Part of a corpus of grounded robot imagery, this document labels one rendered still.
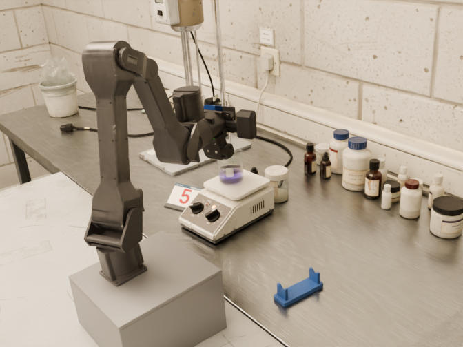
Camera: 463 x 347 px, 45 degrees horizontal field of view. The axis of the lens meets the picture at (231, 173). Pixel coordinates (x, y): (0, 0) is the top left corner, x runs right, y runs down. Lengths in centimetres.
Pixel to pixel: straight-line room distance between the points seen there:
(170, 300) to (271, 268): 32
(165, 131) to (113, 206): 19
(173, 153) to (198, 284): 27
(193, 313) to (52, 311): 31
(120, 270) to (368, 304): 46
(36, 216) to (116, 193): 60
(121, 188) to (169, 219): 45
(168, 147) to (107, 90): 20
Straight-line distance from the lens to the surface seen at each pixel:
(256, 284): 115
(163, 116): 104
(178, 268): 100
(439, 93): 146
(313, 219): 135
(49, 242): 140
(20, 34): 359
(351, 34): 159
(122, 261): 99
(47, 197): 161
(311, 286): 112
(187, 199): 144
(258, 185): 132
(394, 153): 153
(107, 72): 92
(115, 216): 95
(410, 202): 136
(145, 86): 101
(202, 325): 101
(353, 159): 144
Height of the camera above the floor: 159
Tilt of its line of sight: 26 degrees down
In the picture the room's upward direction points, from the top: 4 degrees counter-clockwise
